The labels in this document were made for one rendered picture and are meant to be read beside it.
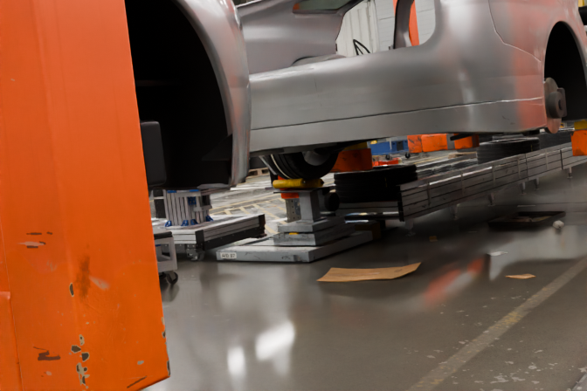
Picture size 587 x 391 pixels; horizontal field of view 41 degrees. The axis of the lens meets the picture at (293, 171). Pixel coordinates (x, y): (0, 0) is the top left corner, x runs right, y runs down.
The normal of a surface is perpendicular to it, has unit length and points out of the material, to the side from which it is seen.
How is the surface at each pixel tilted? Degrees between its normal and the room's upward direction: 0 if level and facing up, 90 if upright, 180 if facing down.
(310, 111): 110
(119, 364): 90
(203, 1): 86
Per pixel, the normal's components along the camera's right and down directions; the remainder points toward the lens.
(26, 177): -0.61, 0.11
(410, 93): -0.44, 0.39
